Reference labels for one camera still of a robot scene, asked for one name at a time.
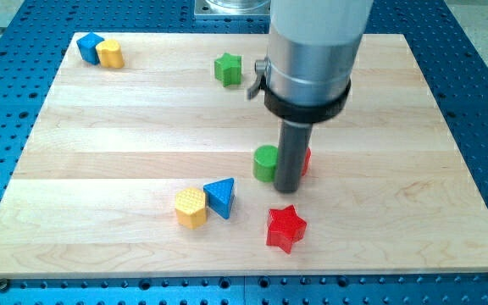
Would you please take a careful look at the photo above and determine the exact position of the green cylinder block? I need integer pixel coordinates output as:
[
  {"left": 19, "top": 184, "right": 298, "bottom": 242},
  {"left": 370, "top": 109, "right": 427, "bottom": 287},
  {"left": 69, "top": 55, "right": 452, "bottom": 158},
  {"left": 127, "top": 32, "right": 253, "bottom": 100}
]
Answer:
[{"left": 252, "top": 145, "right": 278, "bottom": 182}]

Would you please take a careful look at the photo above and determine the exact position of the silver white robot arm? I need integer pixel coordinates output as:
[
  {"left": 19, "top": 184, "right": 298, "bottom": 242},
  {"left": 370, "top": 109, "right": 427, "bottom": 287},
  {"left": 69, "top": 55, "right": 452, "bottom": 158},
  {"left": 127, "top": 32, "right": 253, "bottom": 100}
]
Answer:
[{"left": 247, "top": 0, "right": 373, "bottom": 124}]

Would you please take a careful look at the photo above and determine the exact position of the green star block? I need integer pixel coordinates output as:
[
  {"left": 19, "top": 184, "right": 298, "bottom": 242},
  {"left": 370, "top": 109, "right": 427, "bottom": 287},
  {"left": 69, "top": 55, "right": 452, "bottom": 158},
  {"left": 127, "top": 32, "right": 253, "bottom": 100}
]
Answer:
[{"left": 214, "top": 53, "right": 241, "bottom": 87}]

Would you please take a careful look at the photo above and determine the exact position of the red star block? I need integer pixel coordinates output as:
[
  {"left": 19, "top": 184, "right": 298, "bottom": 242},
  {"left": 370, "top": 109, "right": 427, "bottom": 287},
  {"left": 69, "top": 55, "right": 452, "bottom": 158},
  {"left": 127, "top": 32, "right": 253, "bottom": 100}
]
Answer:
[{"left": 266, "top": 205, "right": 308, "bottom": 254}]

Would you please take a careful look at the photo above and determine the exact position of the blue triangle block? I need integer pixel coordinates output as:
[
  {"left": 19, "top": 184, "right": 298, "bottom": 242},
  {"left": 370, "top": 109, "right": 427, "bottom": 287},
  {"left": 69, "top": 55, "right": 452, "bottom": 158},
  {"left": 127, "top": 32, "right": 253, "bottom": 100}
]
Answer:
[{"left": 203, "top": 178, "right": 235, "bottom": 219}]

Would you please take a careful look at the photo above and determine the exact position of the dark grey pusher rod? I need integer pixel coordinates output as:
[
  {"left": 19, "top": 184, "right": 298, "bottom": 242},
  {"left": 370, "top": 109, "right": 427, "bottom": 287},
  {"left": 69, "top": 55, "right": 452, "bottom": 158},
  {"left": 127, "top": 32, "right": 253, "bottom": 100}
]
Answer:
[{"left": 274, "top": 120, "right": 313, "bottom": 193}]

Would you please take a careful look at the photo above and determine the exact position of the red block behind rod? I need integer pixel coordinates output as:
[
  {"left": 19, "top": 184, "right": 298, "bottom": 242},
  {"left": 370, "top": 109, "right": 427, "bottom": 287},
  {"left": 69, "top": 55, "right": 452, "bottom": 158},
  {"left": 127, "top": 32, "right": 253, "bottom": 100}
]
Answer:
[{"left": 301, "top": 147, "right": 312, "bottom": 176}]

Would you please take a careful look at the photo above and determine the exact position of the yellow hexagon block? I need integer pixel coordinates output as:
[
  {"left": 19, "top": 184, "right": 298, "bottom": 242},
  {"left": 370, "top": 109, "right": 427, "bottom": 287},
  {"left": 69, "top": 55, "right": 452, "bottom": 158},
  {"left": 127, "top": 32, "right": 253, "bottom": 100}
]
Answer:
[{"left": 175, "top": 187, "right": 207, "bottom": 230}]

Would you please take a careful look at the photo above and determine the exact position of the light wooden board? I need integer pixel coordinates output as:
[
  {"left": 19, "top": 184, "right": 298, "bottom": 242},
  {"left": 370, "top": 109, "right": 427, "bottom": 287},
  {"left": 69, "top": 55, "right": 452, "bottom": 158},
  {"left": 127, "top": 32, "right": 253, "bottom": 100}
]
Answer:
[{"left": 0, "top": 33, "right": 488, "bottom": 279}]

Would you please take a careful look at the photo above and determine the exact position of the yellow heart block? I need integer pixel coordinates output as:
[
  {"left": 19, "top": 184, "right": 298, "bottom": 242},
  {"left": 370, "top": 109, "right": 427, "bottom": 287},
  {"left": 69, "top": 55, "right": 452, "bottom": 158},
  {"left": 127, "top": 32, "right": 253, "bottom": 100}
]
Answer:
[{"left": 95, "top": 39, "right": 125, "bottom": 69}]

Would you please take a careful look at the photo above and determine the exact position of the blue cube block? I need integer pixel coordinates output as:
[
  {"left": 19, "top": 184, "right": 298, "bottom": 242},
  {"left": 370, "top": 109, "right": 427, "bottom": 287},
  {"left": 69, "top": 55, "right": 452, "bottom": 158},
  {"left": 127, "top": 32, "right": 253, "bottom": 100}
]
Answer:
[{"left": 76, "top": 32, "right": 104, "bottom": 65}]

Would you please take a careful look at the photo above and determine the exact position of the blue perforated metal table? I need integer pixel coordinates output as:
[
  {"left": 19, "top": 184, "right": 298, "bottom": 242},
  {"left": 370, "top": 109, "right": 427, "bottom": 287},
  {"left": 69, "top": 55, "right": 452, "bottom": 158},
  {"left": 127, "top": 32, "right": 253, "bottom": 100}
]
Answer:
[{"left": 0, "top": 0, "right": 488, "bottom": 304}]

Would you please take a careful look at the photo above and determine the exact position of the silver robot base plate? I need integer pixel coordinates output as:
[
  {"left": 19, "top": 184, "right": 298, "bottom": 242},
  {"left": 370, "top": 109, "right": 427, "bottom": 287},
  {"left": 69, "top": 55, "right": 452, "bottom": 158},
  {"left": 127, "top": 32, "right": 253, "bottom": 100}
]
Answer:
[{"left": 194, "top": 0, "right": 270, "bottom": 18}]

